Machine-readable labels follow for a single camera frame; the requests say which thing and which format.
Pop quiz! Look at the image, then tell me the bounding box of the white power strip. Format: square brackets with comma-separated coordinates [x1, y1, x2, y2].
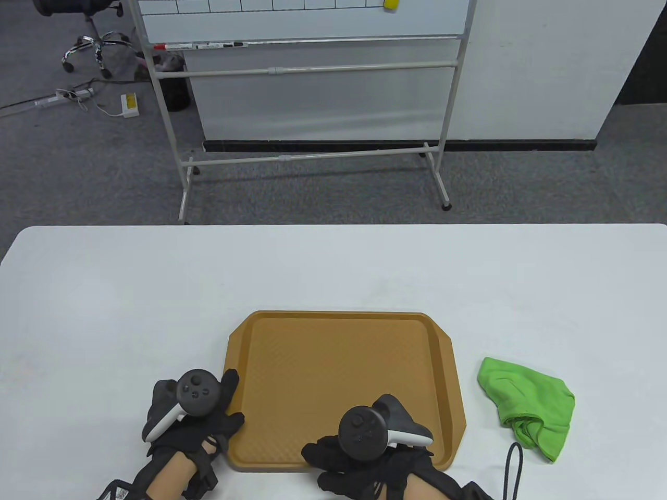
[34, 87, 95, 108]

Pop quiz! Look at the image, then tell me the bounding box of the grey white hand controller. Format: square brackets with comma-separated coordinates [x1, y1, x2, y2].
[338, 394, 435, 462]
[142, 369, 225, 444]

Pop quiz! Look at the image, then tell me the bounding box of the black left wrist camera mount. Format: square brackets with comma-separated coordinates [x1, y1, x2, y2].
[95, 458, 220, 500]

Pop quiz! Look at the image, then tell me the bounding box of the black cable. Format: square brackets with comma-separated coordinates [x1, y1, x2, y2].
[502, 442, 525, 500]

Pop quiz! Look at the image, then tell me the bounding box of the person's right hand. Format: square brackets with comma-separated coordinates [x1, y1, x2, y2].
[301, 435, 470, 500]

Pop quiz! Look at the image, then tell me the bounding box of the person's left hand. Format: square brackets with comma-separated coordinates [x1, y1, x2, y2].
[142, 369, 245, 469]

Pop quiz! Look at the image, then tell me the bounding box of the whiteboard on wheeled stand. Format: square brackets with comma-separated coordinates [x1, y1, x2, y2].
[127, 0, 478, 225]

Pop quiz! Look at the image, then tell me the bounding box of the green square towel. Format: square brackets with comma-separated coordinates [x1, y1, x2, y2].
[478, 357, 576, 464]

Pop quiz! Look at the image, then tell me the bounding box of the grey white left hand controller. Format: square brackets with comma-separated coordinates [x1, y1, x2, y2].
[142, 369, 225, 444]

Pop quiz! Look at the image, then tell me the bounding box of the grey white right hand controller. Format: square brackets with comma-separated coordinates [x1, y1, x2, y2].
[338, 394, 435, 462]

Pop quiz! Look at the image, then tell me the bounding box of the black waste bin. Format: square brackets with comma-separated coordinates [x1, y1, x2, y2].
[158, 54, 191, 112]

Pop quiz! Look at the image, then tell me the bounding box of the person's left forearm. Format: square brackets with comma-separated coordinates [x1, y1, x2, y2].
[133, 440, 217, 500]

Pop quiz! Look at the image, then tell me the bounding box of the black office chair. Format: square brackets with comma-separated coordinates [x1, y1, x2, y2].
[32, 0, 134, 80]

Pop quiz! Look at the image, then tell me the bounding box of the brown plastic food tray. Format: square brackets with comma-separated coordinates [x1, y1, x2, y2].
[224, 310, 467, 472]

